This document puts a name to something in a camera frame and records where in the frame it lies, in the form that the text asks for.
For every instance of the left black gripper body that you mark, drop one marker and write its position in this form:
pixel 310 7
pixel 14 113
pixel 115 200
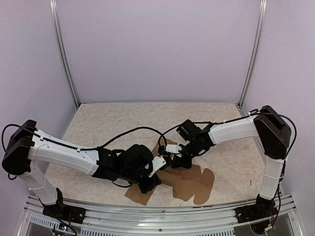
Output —
pixel 144 187

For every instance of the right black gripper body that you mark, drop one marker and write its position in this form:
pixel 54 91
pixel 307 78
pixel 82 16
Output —
pixel 188 164

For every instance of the brown cardboard box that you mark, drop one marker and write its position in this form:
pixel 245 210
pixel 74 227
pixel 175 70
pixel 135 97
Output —
pixel 193 184

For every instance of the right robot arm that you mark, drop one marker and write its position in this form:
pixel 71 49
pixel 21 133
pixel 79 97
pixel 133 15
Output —
pixel 266 126

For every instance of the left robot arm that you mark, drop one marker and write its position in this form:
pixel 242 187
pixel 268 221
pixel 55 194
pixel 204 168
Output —
pixel 27 145

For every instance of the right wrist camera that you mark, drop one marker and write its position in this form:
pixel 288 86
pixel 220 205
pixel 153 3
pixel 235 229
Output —
pixel 172 149

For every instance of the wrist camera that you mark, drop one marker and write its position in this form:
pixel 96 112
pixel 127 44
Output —
pixel 158 163
pixel 172 149

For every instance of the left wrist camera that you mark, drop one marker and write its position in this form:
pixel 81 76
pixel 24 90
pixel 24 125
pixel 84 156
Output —
pixel 158 163

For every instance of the front aluminium rail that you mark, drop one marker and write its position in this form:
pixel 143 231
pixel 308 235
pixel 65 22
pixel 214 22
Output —
pixel 112 220

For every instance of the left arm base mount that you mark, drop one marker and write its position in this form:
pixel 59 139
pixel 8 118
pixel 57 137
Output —
pixel 72 214

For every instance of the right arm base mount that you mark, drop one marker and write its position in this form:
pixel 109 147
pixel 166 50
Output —
pixel 254 212

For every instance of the right aluminium frame post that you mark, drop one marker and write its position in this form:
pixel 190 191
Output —
pixel 254 52

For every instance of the aluminium frame post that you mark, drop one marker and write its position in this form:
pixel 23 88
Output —
pixel 62 51
pixel 254 52

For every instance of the left aluminium frame post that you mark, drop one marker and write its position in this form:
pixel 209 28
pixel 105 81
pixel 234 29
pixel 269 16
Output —
pixel 62 51

